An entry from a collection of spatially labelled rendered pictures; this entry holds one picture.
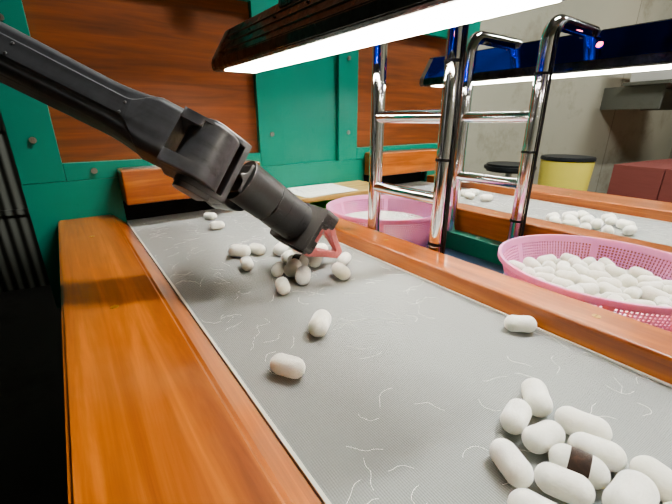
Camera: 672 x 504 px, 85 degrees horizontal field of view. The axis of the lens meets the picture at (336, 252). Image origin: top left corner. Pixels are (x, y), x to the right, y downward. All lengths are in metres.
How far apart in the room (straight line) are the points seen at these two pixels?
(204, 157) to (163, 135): 0.05
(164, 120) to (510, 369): 0.42
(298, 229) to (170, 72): 0.56
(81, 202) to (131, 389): 0.64
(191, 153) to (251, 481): 0.32
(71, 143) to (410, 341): 0.76
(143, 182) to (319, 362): 0.61
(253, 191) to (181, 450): 0.29
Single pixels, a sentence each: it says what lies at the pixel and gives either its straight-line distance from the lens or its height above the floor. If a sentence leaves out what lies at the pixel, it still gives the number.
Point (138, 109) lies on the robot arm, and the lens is 0.46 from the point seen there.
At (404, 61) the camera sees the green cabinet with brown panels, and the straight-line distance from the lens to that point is 1.32.
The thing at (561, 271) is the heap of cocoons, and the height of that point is 0.74.
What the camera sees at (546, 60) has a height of 1.05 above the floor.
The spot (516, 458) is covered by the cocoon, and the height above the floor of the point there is 0.76.
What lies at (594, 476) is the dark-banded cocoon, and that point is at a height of 0.75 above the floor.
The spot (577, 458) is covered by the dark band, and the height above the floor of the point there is 0.76.
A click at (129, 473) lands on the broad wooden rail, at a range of 0.27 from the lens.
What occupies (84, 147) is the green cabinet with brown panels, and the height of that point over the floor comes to 0.90.
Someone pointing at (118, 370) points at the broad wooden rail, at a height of 0.77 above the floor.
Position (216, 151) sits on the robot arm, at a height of 0.92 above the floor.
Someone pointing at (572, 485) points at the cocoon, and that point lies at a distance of 0.29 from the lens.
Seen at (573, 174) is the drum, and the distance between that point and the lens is 3.64.
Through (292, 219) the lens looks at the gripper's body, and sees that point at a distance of 0.49.
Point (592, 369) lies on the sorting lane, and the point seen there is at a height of 0.74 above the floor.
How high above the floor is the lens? 0.96
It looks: 20 degrees down
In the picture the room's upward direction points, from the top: straight up
